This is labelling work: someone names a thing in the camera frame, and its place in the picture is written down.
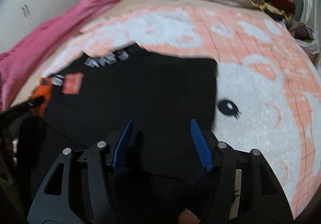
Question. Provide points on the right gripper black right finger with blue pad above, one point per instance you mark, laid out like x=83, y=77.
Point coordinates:
x=239, y=187

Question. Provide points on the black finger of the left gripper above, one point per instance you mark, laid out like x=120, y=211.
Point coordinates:
x=20, y=109

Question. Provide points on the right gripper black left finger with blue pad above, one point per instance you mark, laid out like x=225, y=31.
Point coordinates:
x=77, y=187

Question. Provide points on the black garment with orange patches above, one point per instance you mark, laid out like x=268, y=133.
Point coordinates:
x=93, y=97

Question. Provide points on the basket with clothes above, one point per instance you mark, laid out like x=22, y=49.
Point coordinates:
x=304, y=36

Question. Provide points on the operator thumb tip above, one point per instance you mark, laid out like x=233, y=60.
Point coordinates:
x=187, y=217

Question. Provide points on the pink quilt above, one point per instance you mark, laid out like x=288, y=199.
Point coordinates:
x=19, y=63

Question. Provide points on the orange white plush blanket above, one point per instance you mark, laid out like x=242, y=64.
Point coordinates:
x=264, y=77

